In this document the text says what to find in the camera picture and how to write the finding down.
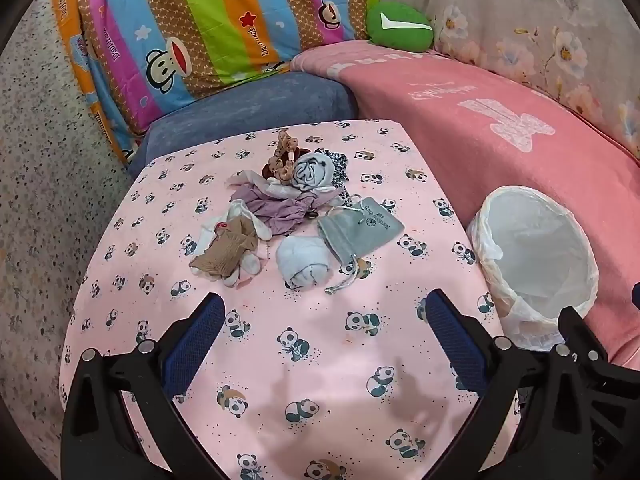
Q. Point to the black-and-white leopard scrunchie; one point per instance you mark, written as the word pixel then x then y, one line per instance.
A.
pixel 341 167

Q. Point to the blue sofa seat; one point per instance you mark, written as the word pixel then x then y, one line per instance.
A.
pixel 250 105

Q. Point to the trash bin with white bag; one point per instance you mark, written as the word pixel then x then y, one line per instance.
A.
pixel 535 250

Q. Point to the striped monkey-print quilt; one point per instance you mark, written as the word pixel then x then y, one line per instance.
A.
pixel 200 20

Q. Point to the tan stocking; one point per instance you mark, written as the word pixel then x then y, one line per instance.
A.
pixel 225 255

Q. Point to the pink panda-print tablecloth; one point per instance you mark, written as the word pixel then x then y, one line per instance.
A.
pixel 310 320

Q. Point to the beige scrunchie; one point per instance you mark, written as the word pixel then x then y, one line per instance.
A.
pixel 282 160

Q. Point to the grey floral blanket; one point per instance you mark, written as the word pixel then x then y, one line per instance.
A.
pixel 525 20

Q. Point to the green round check-mark cushion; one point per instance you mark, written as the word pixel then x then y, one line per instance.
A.
pixel 400 35

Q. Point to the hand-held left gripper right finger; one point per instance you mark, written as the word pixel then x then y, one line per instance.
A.
pixel 457 342

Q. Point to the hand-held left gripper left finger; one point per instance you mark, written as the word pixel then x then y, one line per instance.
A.
pixel 195 345

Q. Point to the white sock with red mark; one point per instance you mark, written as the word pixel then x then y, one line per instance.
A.
pixel 255 225

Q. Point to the light blue sock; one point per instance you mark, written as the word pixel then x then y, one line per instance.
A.
pixel 302 260

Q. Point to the pink blanket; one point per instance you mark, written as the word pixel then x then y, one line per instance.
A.
pixel 475 110

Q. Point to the light blue cloth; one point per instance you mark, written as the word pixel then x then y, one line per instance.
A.
pixel 312 172

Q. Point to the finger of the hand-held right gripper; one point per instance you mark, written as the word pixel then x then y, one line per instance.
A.
pixel 636 296

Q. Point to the purple cloth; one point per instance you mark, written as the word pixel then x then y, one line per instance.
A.
pixel 280 212

